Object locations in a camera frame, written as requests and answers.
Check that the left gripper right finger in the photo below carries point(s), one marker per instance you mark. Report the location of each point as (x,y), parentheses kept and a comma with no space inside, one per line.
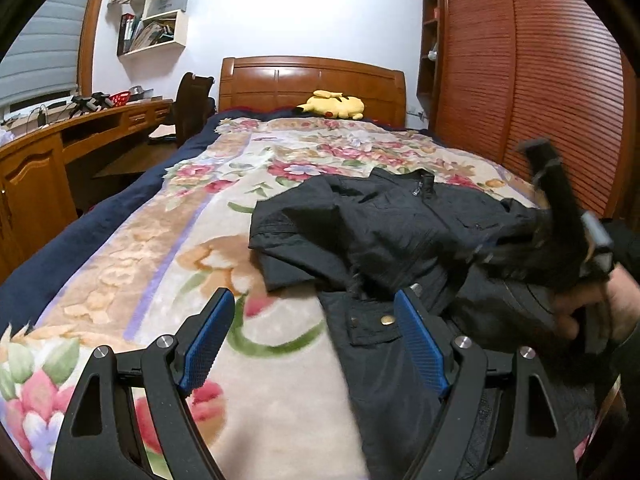
(507,394)

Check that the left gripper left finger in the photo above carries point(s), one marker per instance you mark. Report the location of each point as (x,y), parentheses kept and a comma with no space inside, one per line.
(100,437)

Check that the black jacket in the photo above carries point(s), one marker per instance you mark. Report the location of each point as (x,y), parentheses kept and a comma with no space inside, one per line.
(360,240)

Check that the right hand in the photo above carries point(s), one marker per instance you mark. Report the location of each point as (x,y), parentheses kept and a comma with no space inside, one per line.
(619,295)

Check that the floral bed blanket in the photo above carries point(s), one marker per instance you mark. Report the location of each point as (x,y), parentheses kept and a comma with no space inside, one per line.
(276,404)

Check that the navy blue bed sheet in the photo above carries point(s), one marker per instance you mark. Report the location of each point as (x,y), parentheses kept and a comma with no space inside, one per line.
(29,289)

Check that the wooden louvered wardrobe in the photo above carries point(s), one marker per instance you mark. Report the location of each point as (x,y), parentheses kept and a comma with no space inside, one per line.
(496,73)

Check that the wooden desk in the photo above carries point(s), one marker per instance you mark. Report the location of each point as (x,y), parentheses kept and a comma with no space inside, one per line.
(36,200)

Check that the yellow plush toy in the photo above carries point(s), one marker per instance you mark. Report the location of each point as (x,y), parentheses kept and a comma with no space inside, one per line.
(332,105)

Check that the wooden headboard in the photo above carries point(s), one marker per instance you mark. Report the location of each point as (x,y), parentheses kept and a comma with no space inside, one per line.
(276,82)

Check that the dark wooden chair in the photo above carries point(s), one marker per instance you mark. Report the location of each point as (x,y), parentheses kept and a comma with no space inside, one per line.
(193,106)

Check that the red basket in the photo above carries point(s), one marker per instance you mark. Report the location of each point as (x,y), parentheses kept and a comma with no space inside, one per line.
(120,98)

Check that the grey window blind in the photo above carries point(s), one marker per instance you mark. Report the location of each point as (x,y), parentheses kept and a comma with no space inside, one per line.
(43,58)

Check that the white wall shelf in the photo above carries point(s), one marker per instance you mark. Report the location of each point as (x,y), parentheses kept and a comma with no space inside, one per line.
(150,25)

